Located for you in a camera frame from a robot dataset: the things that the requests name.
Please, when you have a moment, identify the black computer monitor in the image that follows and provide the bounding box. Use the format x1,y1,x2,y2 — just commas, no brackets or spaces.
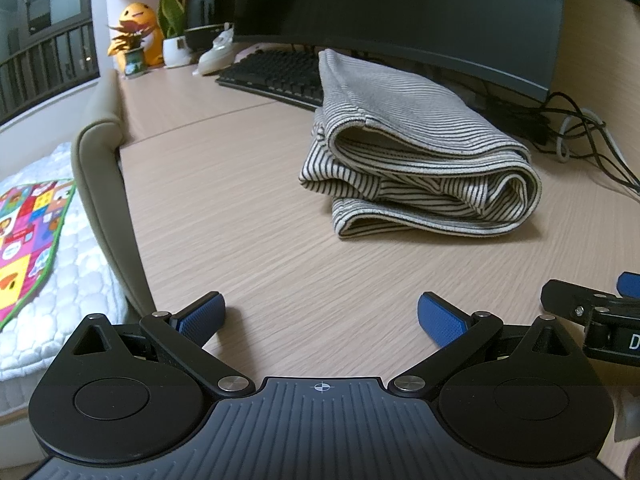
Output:
232,0,569,106

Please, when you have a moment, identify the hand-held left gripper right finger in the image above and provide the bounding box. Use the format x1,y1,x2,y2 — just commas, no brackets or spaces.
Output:
390,291,583,400

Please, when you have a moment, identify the striped grey white garment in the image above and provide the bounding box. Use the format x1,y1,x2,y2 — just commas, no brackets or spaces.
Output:
299,48,544,240

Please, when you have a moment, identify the orange plush toy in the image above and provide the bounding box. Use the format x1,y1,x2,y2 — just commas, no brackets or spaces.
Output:
107,2,166,72

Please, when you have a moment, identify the black cable tangle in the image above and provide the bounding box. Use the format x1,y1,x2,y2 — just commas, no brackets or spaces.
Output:
470,79,640,192

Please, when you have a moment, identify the white plastic object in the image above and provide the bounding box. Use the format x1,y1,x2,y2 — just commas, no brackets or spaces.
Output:
192,22,236,77

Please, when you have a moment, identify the small red-leaved potted plant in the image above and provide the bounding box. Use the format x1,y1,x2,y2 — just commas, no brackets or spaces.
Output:
107,24,152,80

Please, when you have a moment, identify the beige padded bed rail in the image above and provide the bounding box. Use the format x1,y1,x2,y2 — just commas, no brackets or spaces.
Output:
71,67,159,319

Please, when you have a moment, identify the white quilted pad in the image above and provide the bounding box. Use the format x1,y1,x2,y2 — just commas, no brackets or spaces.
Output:
0,142,132,382

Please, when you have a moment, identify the black keyboard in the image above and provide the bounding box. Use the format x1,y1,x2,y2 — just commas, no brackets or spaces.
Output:
215,49,327,111

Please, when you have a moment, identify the black balcony railing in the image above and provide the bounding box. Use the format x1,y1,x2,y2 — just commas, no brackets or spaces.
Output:
0,20,101,122

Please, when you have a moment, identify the colourful patchwork mat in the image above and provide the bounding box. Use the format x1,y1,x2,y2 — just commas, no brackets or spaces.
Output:
0,180,79,332

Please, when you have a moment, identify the snake plant in white pot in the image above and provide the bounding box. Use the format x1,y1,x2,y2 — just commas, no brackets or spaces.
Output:
157,0,194,69

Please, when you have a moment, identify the black round speaker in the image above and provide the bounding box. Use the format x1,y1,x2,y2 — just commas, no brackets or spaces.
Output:
183,0,236,54

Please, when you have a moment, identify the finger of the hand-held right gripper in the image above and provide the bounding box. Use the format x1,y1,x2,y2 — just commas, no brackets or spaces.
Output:
541,279,625,320
616,271,640,302

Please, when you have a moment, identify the white cable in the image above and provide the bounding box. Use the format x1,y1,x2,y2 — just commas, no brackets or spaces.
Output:
554,111,632,172

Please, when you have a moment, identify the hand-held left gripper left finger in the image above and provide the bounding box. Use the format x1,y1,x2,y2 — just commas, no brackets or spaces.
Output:
72,291,256,397

